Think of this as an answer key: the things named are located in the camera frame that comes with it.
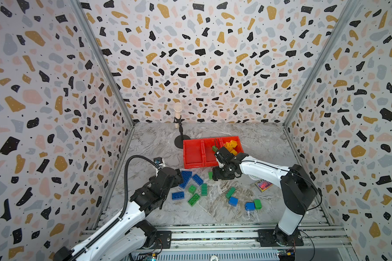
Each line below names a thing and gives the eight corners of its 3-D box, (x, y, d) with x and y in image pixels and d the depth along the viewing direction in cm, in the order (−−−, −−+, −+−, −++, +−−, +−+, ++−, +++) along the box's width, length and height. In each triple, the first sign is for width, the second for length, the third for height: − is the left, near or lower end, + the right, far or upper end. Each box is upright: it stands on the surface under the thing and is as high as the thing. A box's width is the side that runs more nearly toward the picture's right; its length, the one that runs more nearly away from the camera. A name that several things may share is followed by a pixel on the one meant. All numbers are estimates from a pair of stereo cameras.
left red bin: (182, 170, 99) (180, 163, 93) (184, 144, 112) (183, 136, 106) (204, 170, 100) (204, 163, 93) (205, 144, 113) (205, 137, 106)
